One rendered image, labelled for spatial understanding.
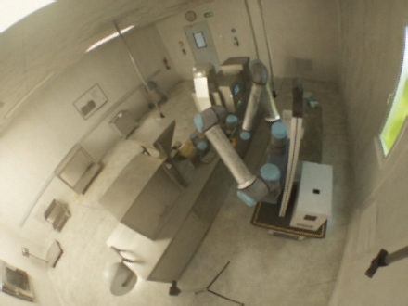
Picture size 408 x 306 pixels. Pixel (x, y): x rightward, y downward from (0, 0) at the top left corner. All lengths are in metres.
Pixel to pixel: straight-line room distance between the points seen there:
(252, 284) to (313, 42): 5.42
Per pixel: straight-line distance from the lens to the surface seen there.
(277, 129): 1.54
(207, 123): 1.10
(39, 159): 5.09
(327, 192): 1.77
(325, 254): 2.48
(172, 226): 1.81
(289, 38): 5.31
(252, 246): 2.36
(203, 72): 2.22
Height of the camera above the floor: 2.31
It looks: 44 degrees down
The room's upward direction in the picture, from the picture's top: 24 degrees counter-clockwise
